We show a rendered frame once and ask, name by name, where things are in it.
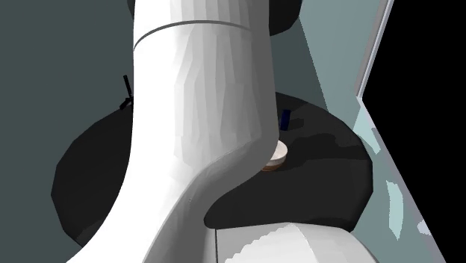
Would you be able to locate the black round table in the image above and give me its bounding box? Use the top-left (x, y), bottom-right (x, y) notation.
top-left (50, 92), bottom-right (374, 250)

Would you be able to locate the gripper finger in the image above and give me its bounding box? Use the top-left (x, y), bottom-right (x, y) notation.
top-left (119, 74), bottom-right (134, 111)

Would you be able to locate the white bowl with brown base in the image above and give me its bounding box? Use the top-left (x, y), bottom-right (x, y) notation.
top-left (261, 140), bottom-right (289, 173)

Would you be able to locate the dark blue upright object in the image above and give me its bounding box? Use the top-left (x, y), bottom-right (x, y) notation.
top-left (279, 108), bottom-right (292, 132)

